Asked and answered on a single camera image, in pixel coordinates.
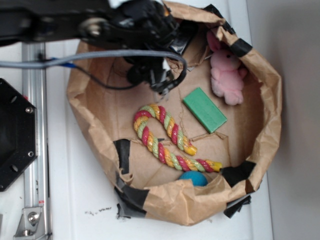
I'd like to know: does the multicolour twisted rope toy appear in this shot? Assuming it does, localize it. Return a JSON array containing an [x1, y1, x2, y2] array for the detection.
[[133, 104, 222, 173]]

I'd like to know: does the pink plush bunny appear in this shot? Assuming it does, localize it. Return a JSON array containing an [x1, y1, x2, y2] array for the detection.
[[206, 30, 248, 106]]

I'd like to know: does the green rectangular block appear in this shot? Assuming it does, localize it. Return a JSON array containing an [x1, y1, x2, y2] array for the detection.
[[182, 87, 228, 134]]

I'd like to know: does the aluminium extrusion rail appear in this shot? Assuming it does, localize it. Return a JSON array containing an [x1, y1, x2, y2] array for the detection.
[[13, 42, 53, 240]]

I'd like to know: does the brown paper bag bin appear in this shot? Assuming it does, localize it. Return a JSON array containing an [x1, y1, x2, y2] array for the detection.
[[67, 2, 282, 226]]

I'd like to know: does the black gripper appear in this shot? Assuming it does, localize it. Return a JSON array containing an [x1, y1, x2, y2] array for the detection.
[[104, 0, 185, 95]]

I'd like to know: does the grey cable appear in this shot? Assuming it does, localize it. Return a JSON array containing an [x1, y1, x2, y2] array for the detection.
[[0, 49, 188, 87]]

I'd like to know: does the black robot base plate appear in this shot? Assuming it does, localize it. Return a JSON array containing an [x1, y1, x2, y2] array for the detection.
[[0, 78, 37, 192]]

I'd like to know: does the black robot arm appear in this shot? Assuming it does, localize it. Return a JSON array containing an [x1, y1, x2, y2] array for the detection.
[[0, 0, 187, 95]]

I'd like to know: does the white tray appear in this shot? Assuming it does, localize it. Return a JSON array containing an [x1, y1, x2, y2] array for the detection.
[[44, 0, 274, 240]]

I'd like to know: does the blue ball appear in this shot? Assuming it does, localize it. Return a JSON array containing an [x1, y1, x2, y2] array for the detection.
[[178, 171, 208, 187]]

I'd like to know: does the black box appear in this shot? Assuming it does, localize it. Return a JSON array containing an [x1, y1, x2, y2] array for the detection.
[[169, 20, 198, 56]]

